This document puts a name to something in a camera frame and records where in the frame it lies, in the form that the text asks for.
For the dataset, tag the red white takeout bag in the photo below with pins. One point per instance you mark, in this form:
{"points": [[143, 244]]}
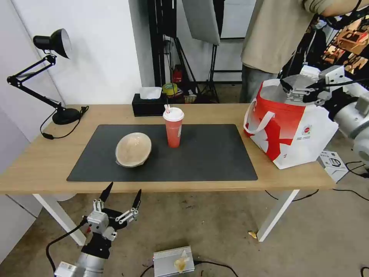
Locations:
{"points": [[291, 135]]}

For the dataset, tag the pink white straw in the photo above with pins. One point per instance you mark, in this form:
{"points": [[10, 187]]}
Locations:
{"points": [[167, 109]]}

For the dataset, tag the black metal shelf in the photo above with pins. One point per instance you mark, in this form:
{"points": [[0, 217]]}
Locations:
{"points": [[346, 37]]}

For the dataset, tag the black desk mat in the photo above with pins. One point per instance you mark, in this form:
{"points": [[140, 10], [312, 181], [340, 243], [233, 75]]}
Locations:
{"points": [[173, 161]]}

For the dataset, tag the silver metal power box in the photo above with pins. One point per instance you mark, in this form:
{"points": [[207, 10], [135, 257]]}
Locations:
{"points": [[167, 261]]}

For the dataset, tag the small yellow floor scrap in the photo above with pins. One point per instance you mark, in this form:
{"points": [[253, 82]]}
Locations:
{"points": [[253, 234]]}

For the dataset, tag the red cup with white lid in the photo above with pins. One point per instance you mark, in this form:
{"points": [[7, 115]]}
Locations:
{"points": [[173, 131]]}

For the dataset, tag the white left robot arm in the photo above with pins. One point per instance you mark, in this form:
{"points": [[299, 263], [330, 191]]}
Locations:
{"points": [[86, 264]]}

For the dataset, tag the black desk lamp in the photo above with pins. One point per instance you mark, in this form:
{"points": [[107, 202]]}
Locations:
{"points": [[53, 43]]}

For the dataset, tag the black tissue box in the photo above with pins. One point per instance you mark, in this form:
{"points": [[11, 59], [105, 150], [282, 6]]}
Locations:
{"points": [[147, 104]]}

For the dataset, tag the black tripod stand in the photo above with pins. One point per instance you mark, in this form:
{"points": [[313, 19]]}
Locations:
{"points": [[213, 72]]}

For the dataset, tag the red fire extinguisher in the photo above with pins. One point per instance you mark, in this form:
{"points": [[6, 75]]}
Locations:
{"points": [[178, 74]]}

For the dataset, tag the yellow green tape roll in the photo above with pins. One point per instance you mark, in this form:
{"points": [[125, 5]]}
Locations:
{"points": [[170, 88]]}

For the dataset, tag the beige paper bowl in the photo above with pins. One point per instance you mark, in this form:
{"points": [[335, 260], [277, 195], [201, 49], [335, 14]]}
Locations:
{"points": [[133, 150]]}

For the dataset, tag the crumpled yellowish paper scrap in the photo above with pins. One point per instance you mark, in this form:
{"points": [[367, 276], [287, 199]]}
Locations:
{"points": [[181, 261]]}

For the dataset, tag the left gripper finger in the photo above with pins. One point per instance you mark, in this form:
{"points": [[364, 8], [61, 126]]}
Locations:
{"points": [[106, 194], [137, 202]]}

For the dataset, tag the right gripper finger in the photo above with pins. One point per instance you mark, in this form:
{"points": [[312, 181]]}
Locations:
{"points": [[298, 93], [325, 84]]}

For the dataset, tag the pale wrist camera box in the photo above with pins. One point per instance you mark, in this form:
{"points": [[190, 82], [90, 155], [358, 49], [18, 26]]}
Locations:
{"points": [[97, 221], [332, 75]]}

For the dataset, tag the small white printed box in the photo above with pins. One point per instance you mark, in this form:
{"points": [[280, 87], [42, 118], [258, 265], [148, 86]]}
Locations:
{"points": [[334, 164]]}

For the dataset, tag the wooden table with white legs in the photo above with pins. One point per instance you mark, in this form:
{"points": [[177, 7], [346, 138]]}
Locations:
{"points": [[52, 161]]}

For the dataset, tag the white softbox light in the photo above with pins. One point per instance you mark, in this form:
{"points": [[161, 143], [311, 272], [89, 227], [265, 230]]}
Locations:
{"points": [[201, 20]]}

